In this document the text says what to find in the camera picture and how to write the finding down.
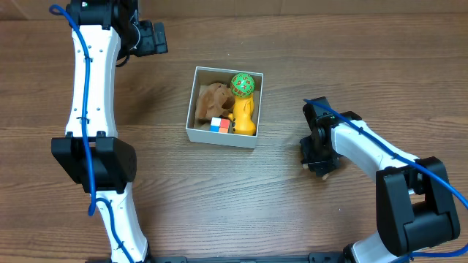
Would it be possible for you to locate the left blue cable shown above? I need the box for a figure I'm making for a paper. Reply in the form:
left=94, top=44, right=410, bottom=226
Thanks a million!
left=49, top=4, right=136, bottom=263

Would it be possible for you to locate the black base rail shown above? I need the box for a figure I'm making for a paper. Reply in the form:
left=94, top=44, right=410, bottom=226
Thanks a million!
left=144, top=252, right=351, bottom=263

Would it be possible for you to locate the small wooden rattle drum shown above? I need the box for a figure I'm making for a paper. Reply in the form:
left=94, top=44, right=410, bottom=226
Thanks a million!
left=302, top=164, right=329, bottom=180

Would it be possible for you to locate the green number ball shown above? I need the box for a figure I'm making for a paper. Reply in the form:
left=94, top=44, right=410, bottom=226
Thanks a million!
left=230, top=72, right=255, bottom=98

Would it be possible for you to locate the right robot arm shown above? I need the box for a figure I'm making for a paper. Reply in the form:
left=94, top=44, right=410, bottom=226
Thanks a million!
left=300, top=97, right=467, bottom=262

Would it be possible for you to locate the yellow toy whale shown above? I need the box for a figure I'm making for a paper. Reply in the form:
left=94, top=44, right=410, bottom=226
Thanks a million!
left=228, top=94, right=257, bottom=136

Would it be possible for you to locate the brown plush toy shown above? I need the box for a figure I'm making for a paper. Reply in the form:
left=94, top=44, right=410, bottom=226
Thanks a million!
left=195, top=83, right=235, bottom=121

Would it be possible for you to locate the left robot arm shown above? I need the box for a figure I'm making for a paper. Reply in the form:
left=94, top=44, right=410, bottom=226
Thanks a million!
left=49, top=0, right=168, bottom=262

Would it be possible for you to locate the colourful puzzle cube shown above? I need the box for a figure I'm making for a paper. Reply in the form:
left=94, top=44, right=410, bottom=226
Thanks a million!
left=209, top=117, right=230, bottom=134

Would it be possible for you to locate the white cardboard box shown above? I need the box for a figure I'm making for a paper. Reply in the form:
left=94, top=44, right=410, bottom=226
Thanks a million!
left=186, top=66, right=263, bottom=148

